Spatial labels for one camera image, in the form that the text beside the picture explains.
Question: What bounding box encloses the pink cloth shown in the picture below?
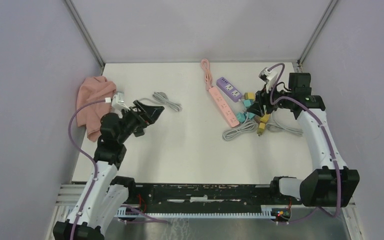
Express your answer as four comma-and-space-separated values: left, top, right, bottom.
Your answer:
76, 75, 116, 142

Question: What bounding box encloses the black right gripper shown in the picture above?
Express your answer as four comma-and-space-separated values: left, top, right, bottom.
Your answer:
246, 80, 295, 118

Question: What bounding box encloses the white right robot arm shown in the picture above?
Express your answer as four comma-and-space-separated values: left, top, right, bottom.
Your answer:
247, 70, 360, 208

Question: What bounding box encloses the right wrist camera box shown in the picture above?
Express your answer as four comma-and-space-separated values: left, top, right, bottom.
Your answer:
258, 67, 278, 93

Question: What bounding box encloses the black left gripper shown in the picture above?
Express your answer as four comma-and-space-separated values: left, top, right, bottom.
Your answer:
117, 99, 164, 144

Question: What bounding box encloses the white slotted cable duct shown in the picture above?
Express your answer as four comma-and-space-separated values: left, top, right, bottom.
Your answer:
117, 205, 292, 220

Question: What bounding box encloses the purple power strip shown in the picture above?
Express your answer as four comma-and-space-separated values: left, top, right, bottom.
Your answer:
216, 77, 243, 103

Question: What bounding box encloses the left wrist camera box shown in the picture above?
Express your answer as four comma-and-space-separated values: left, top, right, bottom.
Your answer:
104, 91, 129, 112

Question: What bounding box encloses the pink power strip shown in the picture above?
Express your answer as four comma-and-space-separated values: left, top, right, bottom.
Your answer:
208, 87, 240, 128

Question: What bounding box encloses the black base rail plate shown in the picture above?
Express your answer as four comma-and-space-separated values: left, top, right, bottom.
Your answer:
126, 183, 301, 214

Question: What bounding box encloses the yellow usb charger plug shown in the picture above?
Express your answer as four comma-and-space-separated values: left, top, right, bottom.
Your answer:
243, 92, 255, 101

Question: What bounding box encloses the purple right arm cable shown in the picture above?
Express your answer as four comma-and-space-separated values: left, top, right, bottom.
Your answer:
266, 62, 343, 226

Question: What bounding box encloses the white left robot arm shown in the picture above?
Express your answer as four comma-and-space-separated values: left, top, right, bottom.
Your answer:
52, 100, 165, 240

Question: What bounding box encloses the grey cable of black strip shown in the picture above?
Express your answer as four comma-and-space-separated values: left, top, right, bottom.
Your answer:
265, 112, 304, 137

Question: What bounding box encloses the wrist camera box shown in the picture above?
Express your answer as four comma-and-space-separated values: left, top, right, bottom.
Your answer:
104, 91, 129, 112
258, 67, 278, 93

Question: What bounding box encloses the teal usb charger plug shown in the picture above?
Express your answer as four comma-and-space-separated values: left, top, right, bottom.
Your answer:
243, 99, 253, 108

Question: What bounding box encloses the teal charger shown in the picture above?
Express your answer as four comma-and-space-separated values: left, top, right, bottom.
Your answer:
235, 112, 247, 124

